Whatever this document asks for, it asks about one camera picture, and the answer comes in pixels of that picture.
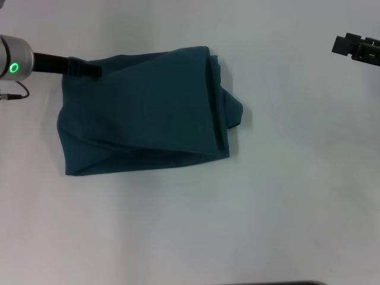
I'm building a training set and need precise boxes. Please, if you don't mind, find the left gripper dark cable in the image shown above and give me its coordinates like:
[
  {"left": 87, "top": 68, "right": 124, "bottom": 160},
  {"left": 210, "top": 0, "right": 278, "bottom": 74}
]
[{"left": 0, "top": 80, "right": 30, "bottom": 101}]

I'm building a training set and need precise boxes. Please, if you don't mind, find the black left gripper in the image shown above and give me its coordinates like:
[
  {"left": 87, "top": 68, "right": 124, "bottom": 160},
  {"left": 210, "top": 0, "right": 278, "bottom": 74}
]
[{"left": 33, "top": 52, "right": 103, "bottom": 80}]

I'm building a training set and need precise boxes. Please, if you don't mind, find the teal blue printed t-shirt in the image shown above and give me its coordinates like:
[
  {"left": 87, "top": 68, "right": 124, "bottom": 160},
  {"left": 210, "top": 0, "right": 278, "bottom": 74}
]
[{"left": 57, "top": 45, "right": 245, "bottom": 176}]

